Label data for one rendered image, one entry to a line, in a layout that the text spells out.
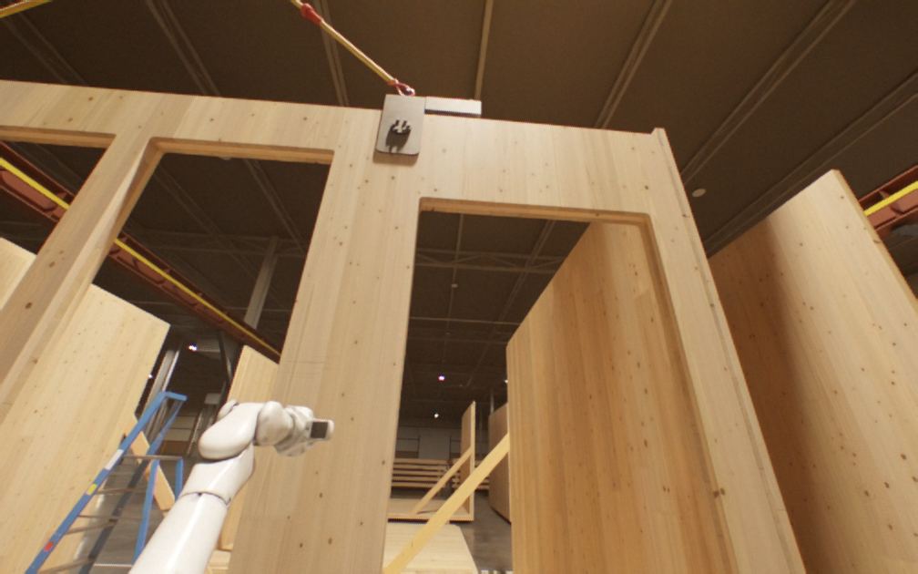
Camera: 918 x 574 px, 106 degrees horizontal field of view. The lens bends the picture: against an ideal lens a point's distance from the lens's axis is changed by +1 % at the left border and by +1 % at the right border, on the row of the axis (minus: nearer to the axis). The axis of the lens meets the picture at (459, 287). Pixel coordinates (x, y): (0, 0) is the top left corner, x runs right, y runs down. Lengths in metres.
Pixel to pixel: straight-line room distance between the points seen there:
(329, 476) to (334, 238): 0.79
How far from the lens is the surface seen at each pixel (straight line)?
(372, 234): 1.38
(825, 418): 2.81
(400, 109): 1.85
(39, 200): 10.16
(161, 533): 0.57
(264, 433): 0.67
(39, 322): 1.73
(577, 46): 11.07
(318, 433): 0.81
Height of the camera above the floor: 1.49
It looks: 26 degrees up
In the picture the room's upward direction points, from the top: 2 degrees clockwise
